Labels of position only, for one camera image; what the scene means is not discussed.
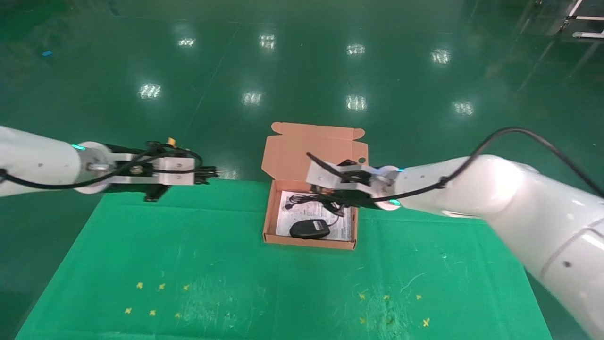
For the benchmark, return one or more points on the white table leg frame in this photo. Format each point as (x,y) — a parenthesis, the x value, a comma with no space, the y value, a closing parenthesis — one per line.
(585,19)

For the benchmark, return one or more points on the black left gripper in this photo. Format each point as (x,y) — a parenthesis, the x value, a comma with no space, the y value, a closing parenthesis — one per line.
(134,188)

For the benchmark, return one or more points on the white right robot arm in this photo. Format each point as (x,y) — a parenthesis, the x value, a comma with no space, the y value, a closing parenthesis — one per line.
(519,208)

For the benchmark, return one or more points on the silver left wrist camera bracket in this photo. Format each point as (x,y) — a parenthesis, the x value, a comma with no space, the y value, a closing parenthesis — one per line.
(179,165)

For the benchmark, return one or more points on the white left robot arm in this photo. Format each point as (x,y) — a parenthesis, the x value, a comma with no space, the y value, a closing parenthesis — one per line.
(37,160)

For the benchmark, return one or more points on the white printed paper sheet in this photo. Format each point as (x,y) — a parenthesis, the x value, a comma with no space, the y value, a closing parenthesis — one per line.
(283,222)

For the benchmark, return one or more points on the green table cloth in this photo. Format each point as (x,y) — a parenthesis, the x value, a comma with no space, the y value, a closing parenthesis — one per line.
(264,283)

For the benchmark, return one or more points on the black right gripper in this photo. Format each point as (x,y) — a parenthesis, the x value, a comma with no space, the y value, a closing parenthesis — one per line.
(365,200)

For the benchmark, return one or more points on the open brown cardboard box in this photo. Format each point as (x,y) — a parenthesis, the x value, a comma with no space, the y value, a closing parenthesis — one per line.
(292,151)

